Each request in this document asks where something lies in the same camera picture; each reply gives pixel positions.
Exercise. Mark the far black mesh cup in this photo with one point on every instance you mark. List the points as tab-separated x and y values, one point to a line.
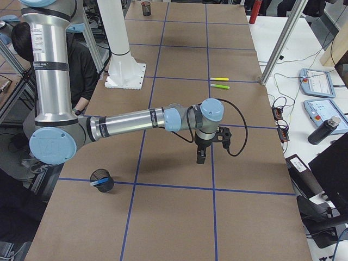
146	11

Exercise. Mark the aluminium frame post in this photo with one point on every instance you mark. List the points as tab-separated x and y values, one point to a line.
282	40

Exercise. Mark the black mesh cup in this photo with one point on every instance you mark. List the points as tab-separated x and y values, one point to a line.
146	11
99	174

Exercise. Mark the seated person in black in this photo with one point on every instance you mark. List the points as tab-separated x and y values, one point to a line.
83	73

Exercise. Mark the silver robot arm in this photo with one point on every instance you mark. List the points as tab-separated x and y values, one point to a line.
59	133

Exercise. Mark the blue highlighter pen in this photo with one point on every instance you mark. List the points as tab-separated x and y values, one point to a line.
99	181

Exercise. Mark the black monitor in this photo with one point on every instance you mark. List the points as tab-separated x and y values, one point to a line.
330	170

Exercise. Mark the near black mesh cup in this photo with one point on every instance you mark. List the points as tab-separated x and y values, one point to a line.
99	174

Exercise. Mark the orange usb hub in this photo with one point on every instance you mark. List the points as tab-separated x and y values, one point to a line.
283	135
277	113

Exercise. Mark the red bottle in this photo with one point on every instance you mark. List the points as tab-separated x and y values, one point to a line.
255	11

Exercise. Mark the teach pendant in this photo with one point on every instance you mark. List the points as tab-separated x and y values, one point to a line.
322	109
316	83

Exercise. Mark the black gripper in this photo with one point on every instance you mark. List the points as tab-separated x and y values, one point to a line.
203	143

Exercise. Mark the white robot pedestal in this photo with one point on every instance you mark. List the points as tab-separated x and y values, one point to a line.
123	71

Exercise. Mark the yellow highlighter pen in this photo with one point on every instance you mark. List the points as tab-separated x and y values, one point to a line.
221	79

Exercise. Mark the upper teach pendant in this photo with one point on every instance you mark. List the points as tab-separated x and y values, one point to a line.
316	83

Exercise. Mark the green highlighter pen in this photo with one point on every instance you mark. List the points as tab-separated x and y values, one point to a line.
220	86

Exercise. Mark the black white remote box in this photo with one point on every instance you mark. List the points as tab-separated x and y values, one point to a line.
303	178

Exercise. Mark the lower teach pendant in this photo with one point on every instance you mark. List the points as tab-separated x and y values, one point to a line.
322	109

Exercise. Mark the dark water bottle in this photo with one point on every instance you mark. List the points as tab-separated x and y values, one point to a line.
324	130

